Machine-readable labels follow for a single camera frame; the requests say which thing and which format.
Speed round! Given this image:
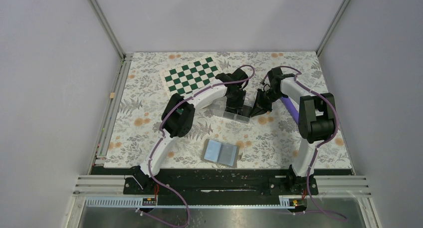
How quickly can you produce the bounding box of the green white chessboard mat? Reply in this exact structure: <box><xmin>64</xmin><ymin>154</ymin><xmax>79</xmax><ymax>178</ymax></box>
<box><xmin>160</xmin><ymin>56</ymin><xmax>222</xmax><ymax>97</ymax></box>

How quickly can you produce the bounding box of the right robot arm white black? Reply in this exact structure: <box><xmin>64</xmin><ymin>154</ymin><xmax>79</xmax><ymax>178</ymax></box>
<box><xmin>249</xmin><ymin>66</ymin><xmax>339</xmax><ymax>194</ymax></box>

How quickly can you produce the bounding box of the floral tablecloth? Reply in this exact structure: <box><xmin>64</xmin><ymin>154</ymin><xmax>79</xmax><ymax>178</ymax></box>
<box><xmin>110</xmin><ymin>51</ymin><xmax>353</xmax><ymax>170</ymax></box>

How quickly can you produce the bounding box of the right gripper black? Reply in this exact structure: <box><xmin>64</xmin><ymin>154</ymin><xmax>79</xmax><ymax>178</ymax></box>
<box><xmin>249</xmin><ymin>89</ymin><xmax>285</xmax><ymax>118</ymax></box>

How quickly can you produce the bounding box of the clear acrylic card box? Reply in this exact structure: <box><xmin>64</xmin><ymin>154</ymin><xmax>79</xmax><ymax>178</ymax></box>
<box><xmin>210</xmin><ymin>97</ymin><xmax>252</xmax><ymax>124</ymax></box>

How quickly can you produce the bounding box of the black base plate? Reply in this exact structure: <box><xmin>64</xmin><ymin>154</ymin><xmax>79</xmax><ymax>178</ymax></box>
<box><xmin>122</xmin><ymin>167</ymin><xmax>320</xmax><ymax>208</ymax></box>

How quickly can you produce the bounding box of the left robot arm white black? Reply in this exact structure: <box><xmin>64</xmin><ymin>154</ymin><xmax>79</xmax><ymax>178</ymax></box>
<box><xmin>133</xmin><ymin>65</ymin><xmax>255</xmax><ymax>194</ymax></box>

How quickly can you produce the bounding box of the purple pen-shaped tool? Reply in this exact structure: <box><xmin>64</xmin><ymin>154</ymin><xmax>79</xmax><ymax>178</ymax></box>
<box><xmin>280</xmin><ymin>97</ymin><xmax>299</xmax><ymax>125</ymax></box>

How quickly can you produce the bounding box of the beige leather card holder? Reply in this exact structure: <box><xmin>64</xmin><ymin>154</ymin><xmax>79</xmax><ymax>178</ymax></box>
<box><xmin>201</xmin><ymin>139</ymin><xmax>240</xmax><ymax>168</ymax></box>

